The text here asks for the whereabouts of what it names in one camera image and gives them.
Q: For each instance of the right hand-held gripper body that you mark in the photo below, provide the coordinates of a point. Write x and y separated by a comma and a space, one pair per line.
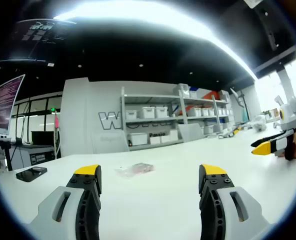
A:
291, 117

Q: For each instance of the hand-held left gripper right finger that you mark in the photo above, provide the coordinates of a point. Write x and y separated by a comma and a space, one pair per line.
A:
238, 215

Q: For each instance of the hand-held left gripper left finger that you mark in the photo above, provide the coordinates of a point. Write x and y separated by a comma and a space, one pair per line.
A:
63, 215

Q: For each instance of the clear resealable bag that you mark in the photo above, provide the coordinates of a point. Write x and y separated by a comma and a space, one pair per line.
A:
138, 168

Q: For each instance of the white plastic bag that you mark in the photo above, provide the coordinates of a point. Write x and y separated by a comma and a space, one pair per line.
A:
260, 122

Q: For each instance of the open silver laptop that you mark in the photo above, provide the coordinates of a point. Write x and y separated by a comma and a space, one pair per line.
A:
5, 105

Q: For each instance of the grey floor stand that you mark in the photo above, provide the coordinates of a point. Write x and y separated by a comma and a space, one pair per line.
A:
239, 100

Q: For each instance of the black smartphone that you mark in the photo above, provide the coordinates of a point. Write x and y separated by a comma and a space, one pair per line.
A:
31, 173

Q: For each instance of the grey equipment cabinet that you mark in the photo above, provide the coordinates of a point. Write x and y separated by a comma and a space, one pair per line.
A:
38, 155

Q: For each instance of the small black monitor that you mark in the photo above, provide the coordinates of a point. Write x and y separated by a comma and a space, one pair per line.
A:
43, 138

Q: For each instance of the black laptop stand desk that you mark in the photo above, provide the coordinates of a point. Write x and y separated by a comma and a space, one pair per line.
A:
0, 150

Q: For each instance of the pink hanging object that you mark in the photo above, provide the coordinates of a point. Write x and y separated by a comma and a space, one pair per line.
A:
56, 122

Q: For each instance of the grey metal shelf unit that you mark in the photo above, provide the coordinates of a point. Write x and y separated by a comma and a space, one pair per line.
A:
148, 96

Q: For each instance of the hanging dark monitor screen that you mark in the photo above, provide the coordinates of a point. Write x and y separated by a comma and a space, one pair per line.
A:
38, 42

